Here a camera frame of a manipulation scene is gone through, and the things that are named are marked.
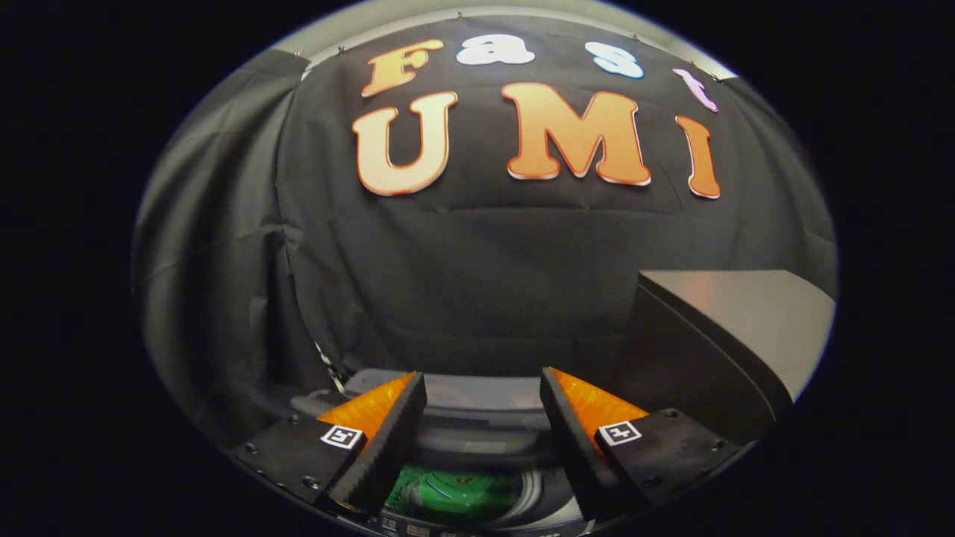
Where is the green polo shirt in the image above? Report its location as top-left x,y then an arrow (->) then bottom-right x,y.
383,465 -> 525,527

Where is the grey washing machine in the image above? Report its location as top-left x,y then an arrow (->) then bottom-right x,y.
289,367 -> 621,537

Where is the black backdrop cloth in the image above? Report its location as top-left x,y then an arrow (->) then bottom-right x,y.
132,13 -> 839,450

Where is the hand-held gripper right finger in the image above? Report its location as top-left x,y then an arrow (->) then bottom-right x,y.
539,366 -> 745,523

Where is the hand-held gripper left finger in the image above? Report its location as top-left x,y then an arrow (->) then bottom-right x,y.
231,371 -> 428,517

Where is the grey cabinet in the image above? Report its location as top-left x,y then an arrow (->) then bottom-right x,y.
615,268 -> 837,442

